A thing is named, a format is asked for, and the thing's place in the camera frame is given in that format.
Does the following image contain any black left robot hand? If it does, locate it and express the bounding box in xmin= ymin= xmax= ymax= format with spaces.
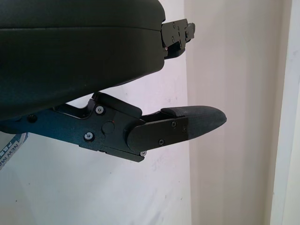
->
xmin=0 ymin=0 xmax=227 ymax=163

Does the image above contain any white printed tube package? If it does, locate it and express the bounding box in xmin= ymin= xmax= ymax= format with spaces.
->
xmin=0 ymin=132 xmax=29 ymax=174

